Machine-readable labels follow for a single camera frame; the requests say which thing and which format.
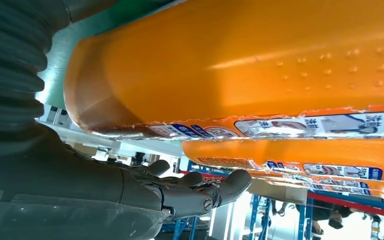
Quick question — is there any brown cardboard box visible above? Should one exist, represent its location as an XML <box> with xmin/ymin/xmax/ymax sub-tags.
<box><xmin>246</xmin><ymin>178</ymin><xmax>309</xmax><ymax>206</ymax></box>

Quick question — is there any person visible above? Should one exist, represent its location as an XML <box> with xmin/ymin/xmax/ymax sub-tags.
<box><xmin>294</xmin><ymin>200</ymin><xmax>357</xmax><ymax>233</ymax></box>

